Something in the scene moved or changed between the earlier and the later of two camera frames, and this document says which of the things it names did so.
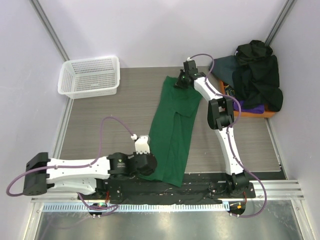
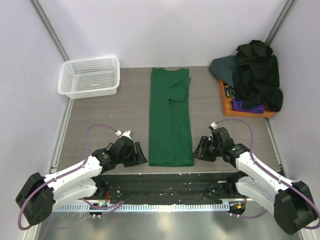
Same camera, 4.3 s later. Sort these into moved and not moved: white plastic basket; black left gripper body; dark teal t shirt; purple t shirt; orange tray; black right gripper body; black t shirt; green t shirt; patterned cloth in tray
Moved: black left gripper body; black right gripper body; green t shirt
Not moved: orange tray; purple t shirt; dark teal t shirt; patterned cloth in tray; black t shirt; white plastic basket
